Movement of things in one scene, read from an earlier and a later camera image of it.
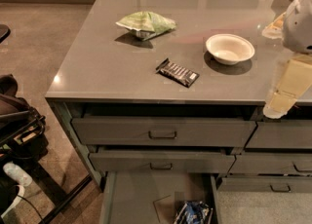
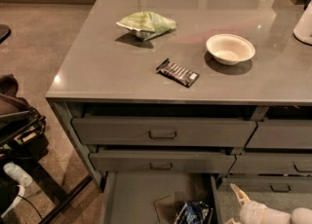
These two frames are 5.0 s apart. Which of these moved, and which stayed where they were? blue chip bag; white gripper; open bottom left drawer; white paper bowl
Moved: white gripper
Stayed: open bottom left drawer; blue chip bag; white paper bowl
